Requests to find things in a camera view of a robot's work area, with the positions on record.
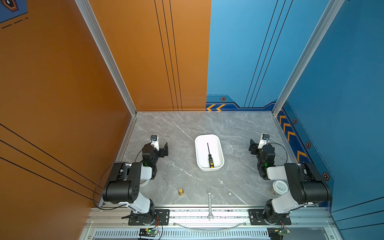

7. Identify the black yellow screwdriver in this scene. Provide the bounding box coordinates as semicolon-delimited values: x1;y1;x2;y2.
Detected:
207;143;215;169

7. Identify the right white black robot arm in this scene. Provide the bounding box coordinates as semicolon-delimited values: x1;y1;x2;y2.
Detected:
249;139;332;225

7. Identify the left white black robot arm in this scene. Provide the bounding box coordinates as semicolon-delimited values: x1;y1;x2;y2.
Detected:
102;143;169;225

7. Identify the white plastic bin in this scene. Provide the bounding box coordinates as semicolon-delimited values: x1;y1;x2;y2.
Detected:
195;134;225;172

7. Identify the white round jar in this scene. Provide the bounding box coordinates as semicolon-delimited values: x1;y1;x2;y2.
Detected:
273;180;289;196

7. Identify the left green circuit board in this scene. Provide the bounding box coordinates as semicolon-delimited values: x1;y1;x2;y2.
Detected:
138;229;159;240

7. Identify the green circuit board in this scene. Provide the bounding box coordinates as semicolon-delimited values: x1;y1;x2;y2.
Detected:
268;229;291;240
138;229;159;240

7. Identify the right green circuit board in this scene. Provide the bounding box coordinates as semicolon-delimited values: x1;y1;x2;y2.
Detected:
268;229;291;240

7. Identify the silver open-end wrench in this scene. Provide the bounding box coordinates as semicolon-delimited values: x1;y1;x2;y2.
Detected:
207;189;214;221

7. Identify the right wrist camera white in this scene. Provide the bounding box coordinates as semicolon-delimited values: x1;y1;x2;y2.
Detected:
258;134;270;149

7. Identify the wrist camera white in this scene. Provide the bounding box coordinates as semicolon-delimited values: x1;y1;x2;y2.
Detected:
151;135;160;151
258;134;270;149

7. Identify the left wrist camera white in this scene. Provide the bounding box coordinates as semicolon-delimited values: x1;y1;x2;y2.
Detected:
151;135;160;151

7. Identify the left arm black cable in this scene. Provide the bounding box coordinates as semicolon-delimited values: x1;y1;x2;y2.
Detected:
92;161;133;211

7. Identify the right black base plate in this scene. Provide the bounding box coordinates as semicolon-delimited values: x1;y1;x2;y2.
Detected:
248;209;292;226

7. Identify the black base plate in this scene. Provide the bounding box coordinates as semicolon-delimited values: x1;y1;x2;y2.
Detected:
128;209;170;226
248;209;292;226

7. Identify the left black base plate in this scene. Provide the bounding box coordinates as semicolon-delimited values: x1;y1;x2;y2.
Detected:
128;209;170;226

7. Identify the clear curved cable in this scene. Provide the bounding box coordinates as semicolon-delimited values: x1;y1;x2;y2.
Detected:
173;221;250;232

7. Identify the aluminium front rail frame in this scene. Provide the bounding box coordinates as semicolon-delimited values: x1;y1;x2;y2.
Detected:
79;205;343;240

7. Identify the left aluminium corner post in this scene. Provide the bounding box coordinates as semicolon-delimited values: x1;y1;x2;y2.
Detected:
75;0;137;117

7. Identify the aluminium corner post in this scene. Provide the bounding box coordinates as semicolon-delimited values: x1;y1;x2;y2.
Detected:
75;0;137;117
272;0;345;117

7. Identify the right aluminium corner post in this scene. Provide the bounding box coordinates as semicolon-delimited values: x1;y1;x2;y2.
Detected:
272;0;345;117

